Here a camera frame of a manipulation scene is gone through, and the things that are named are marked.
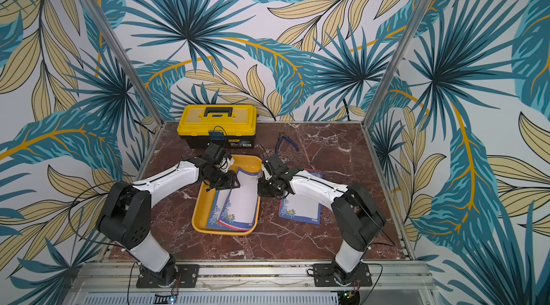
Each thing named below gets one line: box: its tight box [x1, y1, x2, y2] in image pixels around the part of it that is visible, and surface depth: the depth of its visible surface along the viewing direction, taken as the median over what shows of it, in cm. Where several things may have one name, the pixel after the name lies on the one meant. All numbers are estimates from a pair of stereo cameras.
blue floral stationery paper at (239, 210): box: [217, 166, 263, 232], surface depth 88 cm
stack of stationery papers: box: [206, 187, 239, 232], surface depth 87 cm
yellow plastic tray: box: [191, 154, 263, 236], surface depth 87 cm
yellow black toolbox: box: [176, 104, 258, 149], surface depth 100 cm
